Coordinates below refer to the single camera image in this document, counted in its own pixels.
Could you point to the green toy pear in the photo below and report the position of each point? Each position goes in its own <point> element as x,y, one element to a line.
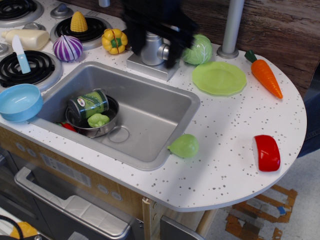
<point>185,146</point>

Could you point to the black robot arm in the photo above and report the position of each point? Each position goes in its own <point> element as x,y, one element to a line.
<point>163,18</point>

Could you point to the blue plastic bowl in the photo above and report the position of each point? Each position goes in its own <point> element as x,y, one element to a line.
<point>20,102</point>

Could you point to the grey metal sink basin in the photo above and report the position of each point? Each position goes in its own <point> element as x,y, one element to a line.
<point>151,114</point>

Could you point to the light green toy broccoli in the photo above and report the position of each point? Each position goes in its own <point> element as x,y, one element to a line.
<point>98,120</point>

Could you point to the silver toy faucet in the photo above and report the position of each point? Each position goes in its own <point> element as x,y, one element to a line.
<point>153,58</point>

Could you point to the green plastic plate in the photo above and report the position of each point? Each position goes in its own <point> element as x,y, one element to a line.
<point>219,78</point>

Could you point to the green toy cabbage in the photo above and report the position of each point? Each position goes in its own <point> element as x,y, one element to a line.
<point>200,52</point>

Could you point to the small steel pot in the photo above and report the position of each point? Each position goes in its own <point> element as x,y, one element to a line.
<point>83,127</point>

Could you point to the green toy tin can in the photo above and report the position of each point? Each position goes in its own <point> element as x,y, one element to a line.
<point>84,106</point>

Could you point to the yellow toy bell pepper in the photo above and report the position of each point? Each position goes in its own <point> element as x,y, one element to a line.
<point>114,41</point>

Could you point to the red toy pepper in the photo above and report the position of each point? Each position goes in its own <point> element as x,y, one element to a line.
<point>66,125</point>

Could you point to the back right black burner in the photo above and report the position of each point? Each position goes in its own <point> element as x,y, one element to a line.
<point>90,38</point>

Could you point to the black burner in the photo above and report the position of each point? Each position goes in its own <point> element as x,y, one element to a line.
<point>45,70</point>
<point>16,13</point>
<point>90,38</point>

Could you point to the red toy apple slice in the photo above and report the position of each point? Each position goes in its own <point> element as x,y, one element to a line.
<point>266,153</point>

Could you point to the orange toy carrot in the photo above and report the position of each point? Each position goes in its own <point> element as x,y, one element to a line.
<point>263,73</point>

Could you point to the purple toy onion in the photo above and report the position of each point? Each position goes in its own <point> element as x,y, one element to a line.
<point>67,48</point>

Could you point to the yellow toy corn cob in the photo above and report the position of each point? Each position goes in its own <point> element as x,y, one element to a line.
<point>78,23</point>

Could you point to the grey metal pole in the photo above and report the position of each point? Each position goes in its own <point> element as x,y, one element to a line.
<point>228,49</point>

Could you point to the front left black burner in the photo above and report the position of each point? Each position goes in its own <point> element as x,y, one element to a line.
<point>45,70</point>

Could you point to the grey stove knob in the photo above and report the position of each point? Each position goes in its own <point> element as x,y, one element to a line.
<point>34,26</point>
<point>62,11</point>
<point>5,49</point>

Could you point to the cream toy bottle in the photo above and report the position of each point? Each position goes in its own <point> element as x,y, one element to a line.
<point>31,39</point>

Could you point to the grey stove knob middle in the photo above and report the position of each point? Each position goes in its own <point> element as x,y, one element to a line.
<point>34,26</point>

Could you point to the white blue toy knife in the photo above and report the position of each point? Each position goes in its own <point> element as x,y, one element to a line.
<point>20,54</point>

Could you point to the grey stove knob left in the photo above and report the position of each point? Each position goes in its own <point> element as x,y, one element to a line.
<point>5,49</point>

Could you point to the yellow toy on floor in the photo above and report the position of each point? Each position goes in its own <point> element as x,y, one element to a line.
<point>26,228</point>

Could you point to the back left black burner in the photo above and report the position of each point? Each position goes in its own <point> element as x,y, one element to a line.
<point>16,13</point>

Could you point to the silver oven door handle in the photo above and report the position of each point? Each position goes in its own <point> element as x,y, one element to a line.
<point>73,218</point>

